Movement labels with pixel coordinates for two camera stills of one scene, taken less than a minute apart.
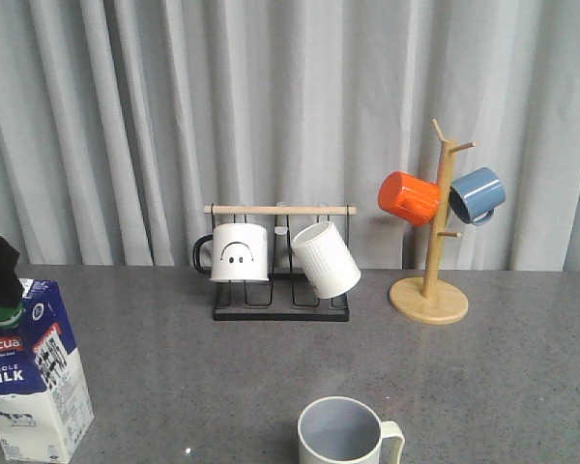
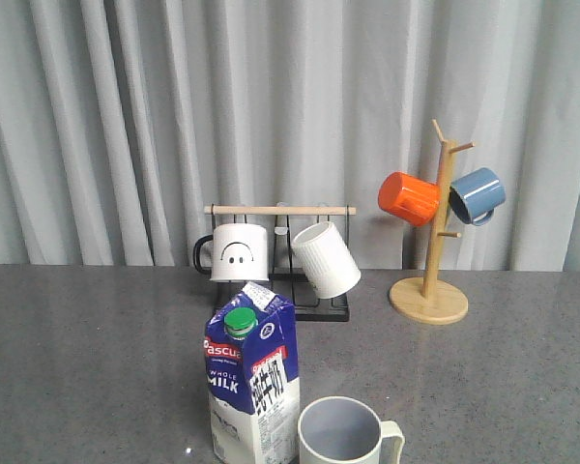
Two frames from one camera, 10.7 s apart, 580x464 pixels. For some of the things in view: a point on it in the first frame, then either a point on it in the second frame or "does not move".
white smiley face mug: x=236 y=252 does not move
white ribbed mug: x=328 y=265 does not move
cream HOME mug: x=344 y=430 does not move
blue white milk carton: x=33 y=377 → x=253 y=379
